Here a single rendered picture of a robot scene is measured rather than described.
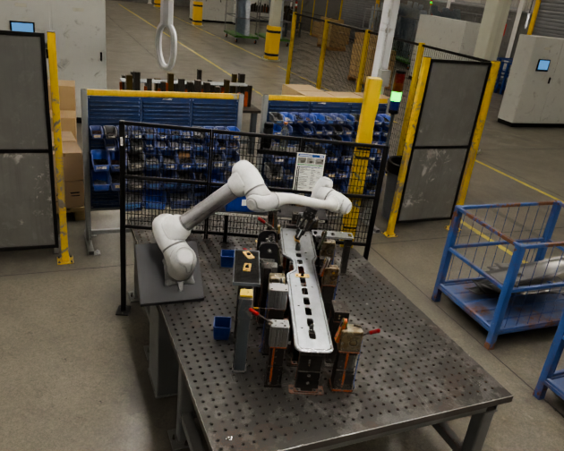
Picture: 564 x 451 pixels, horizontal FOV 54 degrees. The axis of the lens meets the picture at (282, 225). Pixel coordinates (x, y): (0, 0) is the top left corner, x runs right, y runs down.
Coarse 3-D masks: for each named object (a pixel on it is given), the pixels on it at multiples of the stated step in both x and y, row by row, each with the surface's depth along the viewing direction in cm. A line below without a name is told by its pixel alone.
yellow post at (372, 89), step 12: (372, 84) 385; (372, 96) 388; (372, 108) 392; (360, 120) 400; (372, 120) 395; (360, 132) 399; (372, 132) 400; (360, 156) 405; (360, 180) 413; (348, 192) 421; (360, 204) 422; (348, 228) 429
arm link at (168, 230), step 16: (240, 176) 312; (256, 176) 312; (224, 192) 318; (240, 192) 315; (192, 208) 326; (208, 208) 322; (160, 224) 329; (176, 224) 326; (192, 224) 327; (160, 240) 328; (176, 240) 328
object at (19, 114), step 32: (0, 32) 413; (32, 32) 420; (0, 64) 422; (32, 64) 430; (0, 96) 431; (32, 96) 440; (0, 128) 441; (32, 128) 450; (0, 160) 452; (32, 160) 461; (0, 192) 462; (32, 192) 472; (64, 192) 479; (0, 224) 473; (32, 224) 484; (64, 224) 491; (64, 256) 504
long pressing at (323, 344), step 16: (288, 240) 366; (304, 240) 369; (288, 256) 344; (304, 256) 347; (288, 272) 325; (304, 272) 328; (288, 288) 308; (304, 304) 295; (320, 304) 297; (304, 320) 281; (320, 320) 283; (304, 336) 269; (320, 336) 270; (304, 352) 259; (320, 352) 260
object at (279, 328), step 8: (272, 320) 268; (280, 320) 268; (272, 328) 264; (280, 328) 264; (288, 328) 264; (272, 336) 265; (280, 336) 266; (272, 344) 267; (280, 344) 267; (272, 352) 270; (280, 352) 270; (272, 360) 272; (280, 360) 272; (272, 368) 273; (280, 368) 274; (264, 376) 283; (272, 376) 275; (280, 376) 276; (264, 384) 277; (272, 384) 277; (280, 384) 278
